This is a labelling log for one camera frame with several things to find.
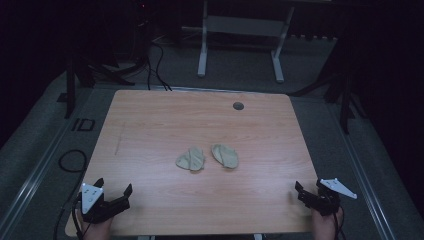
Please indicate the black stand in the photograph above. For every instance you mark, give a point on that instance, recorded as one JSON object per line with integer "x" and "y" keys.
{"x": 70, "y": 86}
{"x": 346, "y": 100}

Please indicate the grey table grommet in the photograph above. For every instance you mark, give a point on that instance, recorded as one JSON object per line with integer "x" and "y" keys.
{"x": 238, "y": 106}

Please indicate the beige sock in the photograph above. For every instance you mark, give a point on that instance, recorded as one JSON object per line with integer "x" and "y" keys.
{"x": 226, "y": 156}
{"x": 191, "y": 160}

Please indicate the white metal stand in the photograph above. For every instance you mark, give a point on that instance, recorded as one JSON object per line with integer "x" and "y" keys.
{"x": 245, "y": 26}

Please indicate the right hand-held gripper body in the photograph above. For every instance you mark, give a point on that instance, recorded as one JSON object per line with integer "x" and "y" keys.
{"x": 328, "y": 201}

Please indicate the person's left hand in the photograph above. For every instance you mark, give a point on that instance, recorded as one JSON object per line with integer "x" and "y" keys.
{"x": 96, "y": 230}

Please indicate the metal floor rail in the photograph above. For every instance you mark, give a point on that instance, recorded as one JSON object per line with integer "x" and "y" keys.
{"x": 363, "y": 173}
{"x": 30, "y": 185}

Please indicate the person's right hand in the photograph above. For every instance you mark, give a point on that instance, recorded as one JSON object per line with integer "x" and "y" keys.
{"x": 326, "y": 228}

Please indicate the white table leg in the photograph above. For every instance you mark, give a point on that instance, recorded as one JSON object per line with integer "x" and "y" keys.
{"x": 258, "y": 237}

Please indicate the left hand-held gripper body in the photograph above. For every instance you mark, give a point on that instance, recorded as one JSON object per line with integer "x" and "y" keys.
{"x": 91, "y": 200}

